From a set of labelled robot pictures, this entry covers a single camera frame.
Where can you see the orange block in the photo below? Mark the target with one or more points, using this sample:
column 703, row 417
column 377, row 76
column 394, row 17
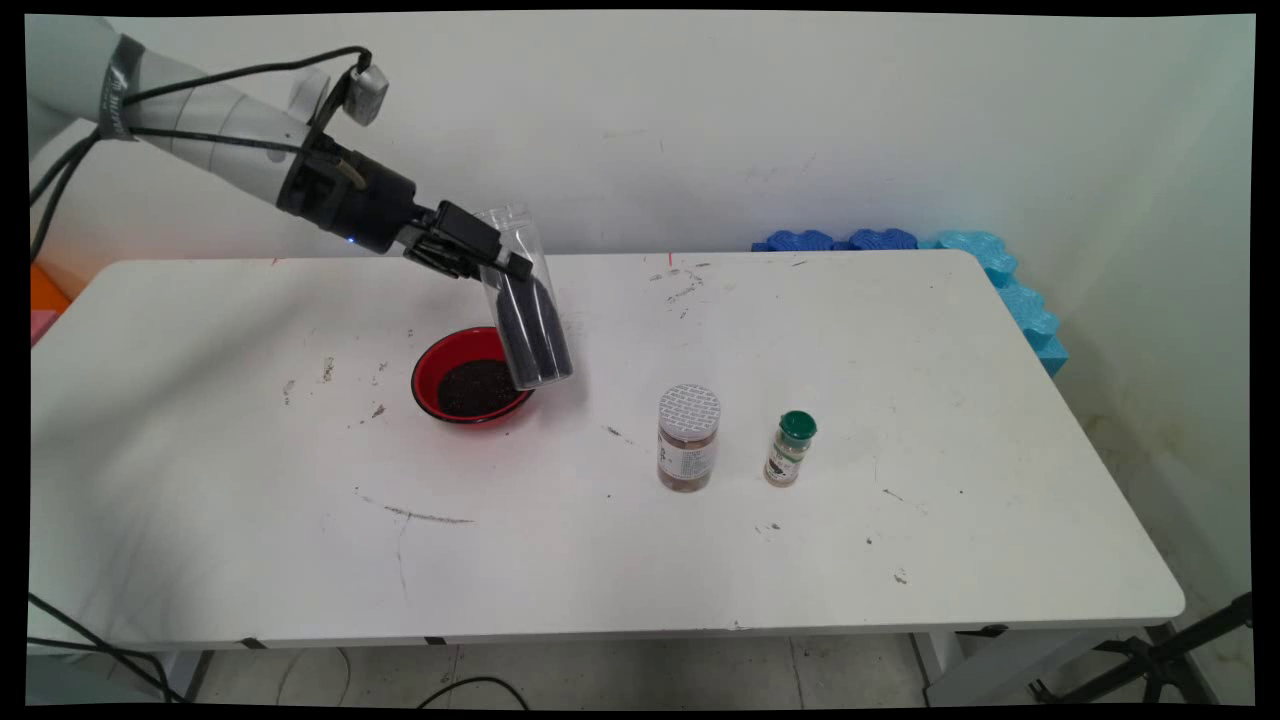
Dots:
column 45, row 290

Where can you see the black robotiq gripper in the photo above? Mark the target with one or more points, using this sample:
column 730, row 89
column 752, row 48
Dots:
column 365, row 205

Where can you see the white table leg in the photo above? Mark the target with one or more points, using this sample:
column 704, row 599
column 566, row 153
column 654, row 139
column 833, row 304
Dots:
column 190, row 675
column 990, row 665

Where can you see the black seeds pile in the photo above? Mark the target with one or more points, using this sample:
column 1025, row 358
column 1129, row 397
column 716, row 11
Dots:
column 470, row 390

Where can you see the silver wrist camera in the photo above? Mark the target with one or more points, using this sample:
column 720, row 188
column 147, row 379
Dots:
column 367, row 92

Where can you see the light blue foam mat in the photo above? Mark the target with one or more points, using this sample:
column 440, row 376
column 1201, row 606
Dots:
column 1015, row 295

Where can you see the red bowl with black rim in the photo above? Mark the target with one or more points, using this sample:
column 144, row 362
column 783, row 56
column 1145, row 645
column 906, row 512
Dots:
column 428, row 365

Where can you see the dark blue foam mat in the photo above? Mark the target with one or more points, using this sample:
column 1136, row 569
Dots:
column 800, row 241

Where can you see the black tripod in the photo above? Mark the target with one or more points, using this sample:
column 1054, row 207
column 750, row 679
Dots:
column 1150, row 660

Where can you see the brown spice jar white lid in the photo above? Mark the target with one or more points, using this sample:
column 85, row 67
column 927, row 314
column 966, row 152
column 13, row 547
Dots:
column 688, row 440

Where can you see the pink block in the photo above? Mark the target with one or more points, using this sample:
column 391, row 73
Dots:
column 42, row 325

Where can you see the small spice bottle green cap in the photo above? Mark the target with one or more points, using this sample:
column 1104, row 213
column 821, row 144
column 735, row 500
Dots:
column 790, row 450

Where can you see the clear jar with black seeds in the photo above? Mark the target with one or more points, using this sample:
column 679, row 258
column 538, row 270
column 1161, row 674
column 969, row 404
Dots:
column 535, row 330

